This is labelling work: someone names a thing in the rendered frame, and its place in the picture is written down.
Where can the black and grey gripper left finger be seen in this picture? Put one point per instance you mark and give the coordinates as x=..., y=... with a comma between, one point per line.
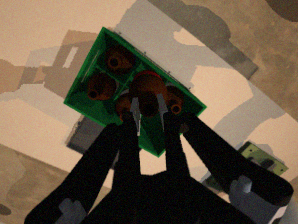
x=72, y=200

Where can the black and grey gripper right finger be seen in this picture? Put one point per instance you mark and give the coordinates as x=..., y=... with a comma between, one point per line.
x=257, y=192

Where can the dark green crate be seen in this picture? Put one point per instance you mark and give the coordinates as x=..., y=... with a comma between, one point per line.
x=151, y=130

